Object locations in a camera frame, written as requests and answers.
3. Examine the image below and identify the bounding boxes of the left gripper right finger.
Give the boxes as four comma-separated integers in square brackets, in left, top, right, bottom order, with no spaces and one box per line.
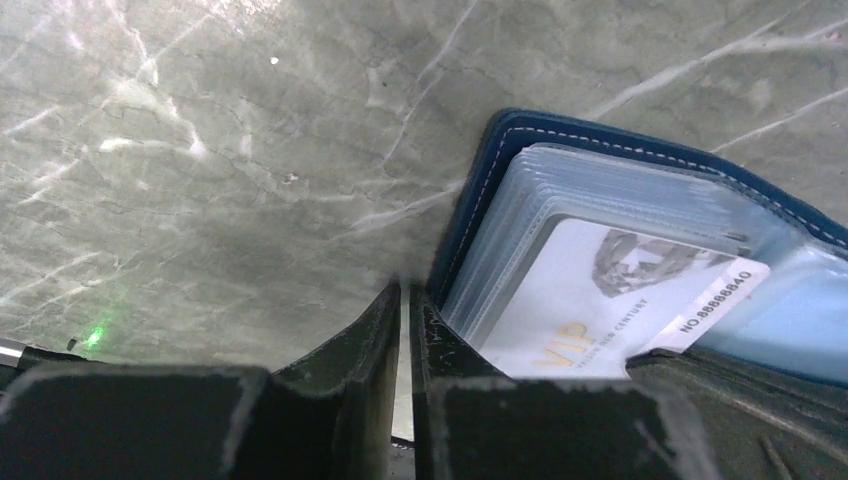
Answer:
[409,286,721,479]

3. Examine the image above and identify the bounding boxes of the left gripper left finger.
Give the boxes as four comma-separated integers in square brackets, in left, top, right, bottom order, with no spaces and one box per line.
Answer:
[1,284,401,479]

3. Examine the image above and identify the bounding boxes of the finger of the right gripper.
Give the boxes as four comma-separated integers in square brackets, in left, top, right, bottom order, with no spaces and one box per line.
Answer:
[627,347,847,479]

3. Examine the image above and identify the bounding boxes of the blue card holder wallet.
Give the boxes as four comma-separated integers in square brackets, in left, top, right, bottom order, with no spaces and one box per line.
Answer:
[427,108,847,385]

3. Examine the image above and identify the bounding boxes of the white VIP credit card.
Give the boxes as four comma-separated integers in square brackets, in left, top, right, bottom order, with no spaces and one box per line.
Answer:
[469,218,771,379]

